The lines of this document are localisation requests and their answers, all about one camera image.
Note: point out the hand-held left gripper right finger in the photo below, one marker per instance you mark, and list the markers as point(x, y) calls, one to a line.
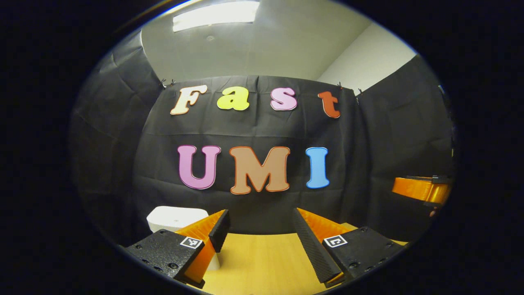
point(313, 248)

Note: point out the wooden desktop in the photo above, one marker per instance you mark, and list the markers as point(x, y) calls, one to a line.
point(262, 262)

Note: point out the black backdrop cloth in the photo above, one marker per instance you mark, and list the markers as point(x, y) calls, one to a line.
point(245, 131)

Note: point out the white desktop garbage bin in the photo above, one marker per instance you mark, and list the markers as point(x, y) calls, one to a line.
point(176, 217)

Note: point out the ceiling light panel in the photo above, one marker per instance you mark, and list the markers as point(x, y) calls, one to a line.
point(217, 14)

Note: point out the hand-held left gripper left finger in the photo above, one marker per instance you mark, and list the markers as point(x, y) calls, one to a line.
point(220, 231)

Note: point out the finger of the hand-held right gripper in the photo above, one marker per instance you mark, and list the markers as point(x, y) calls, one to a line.
point(417, 189)

